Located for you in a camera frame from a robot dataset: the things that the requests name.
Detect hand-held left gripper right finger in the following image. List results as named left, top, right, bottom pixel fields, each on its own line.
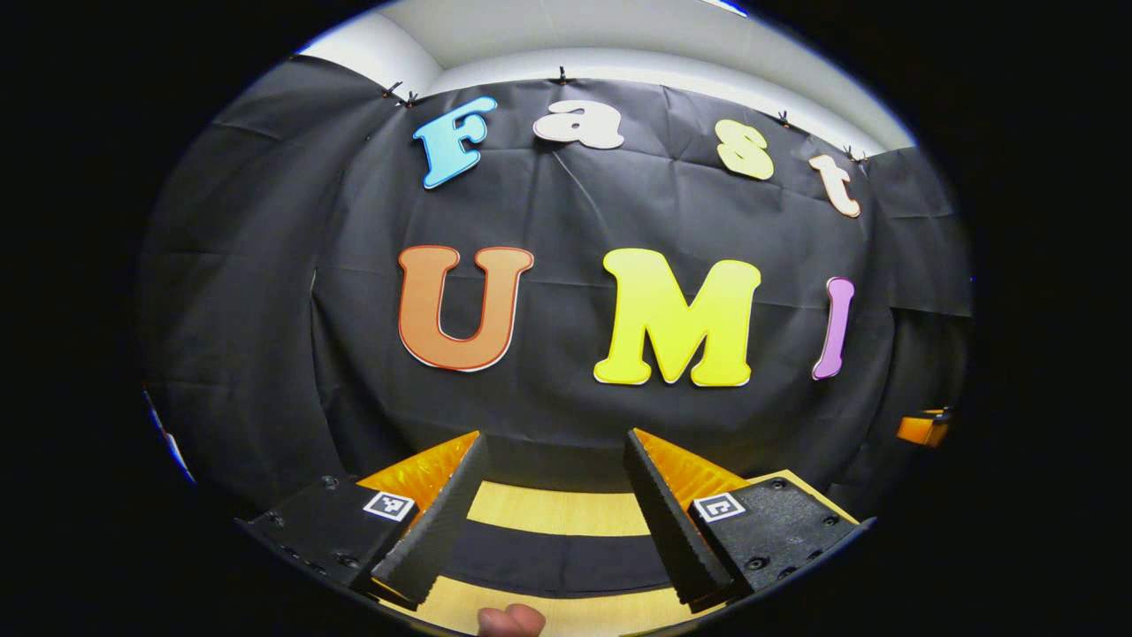
left=623, top=428, right=878, bottom=613

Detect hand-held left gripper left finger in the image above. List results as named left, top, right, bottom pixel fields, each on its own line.
left=234, top=430, right=490, bottom=611

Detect dark jeans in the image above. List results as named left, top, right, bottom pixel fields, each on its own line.
left=447, top=519, right=677, bottom=595

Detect black backdrop cloth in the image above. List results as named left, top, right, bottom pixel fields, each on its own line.
left=137, top=55, right=974, bottom=518

